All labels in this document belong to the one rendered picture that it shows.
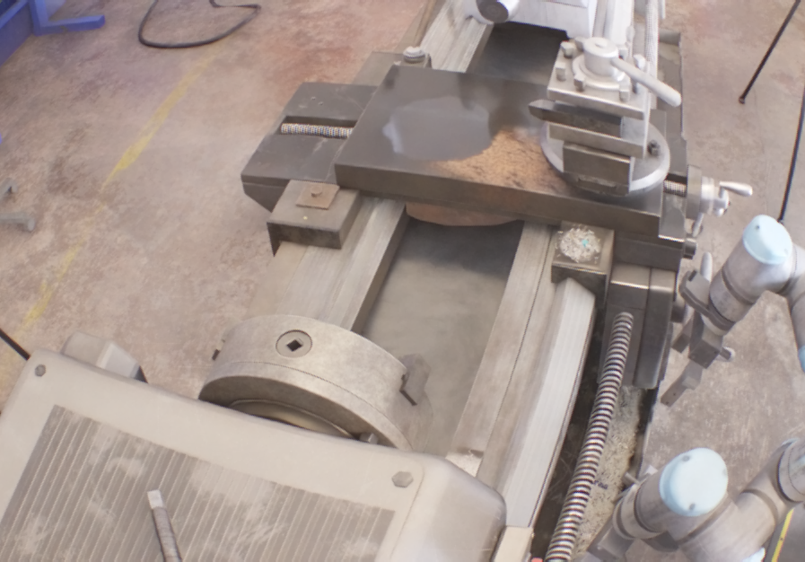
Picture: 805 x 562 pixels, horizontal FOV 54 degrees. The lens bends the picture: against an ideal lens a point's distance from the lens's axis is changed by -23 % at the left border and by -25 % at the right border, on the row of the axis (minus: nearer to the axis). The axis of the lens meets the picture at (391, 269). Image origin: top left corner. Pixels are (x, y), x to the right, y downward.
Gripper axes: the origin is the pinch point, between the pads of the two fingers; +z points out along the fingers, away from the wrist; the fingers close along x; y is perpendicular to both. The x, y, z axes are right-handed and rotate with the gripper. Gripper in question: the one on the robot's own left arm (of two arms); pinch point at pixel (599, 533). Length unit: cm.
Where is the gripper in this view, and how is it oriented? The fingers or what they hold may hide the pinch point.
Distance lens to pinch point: 136.3
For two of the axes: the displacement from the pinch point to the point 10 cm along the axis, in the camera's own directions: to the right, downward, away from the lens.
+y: -7.9, -6.0, 1.4
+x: -5.9, 6.7, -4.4
